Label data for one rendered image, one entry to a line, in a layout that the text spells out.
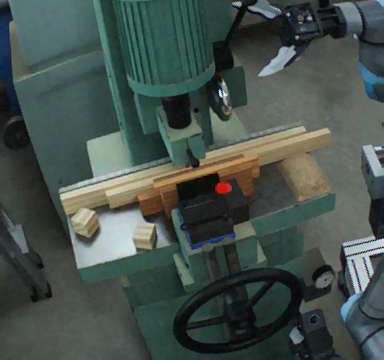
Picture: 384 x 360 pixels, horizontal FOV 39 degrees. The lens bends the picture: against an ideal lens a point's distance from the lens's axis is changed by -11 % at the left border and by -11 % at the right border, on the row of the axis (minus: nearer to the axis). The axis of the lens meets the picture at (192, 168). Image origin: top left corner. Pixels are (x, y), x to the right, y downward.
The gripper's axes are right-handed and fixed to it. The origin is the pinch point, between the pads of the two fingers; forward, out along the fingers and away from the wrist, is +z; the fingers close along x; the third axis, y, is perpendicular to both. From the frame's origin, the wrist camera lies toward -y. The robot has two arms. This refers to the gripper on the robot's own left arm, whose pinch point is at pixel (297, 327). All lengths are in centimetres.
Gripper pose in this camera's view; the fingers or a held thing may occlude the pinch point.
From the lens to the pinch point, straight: 123.2
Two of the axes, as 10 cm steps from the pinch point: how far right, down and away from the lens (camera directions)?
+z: -1.7, -1.5, 9.7
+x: 9.5, -2.7, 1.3
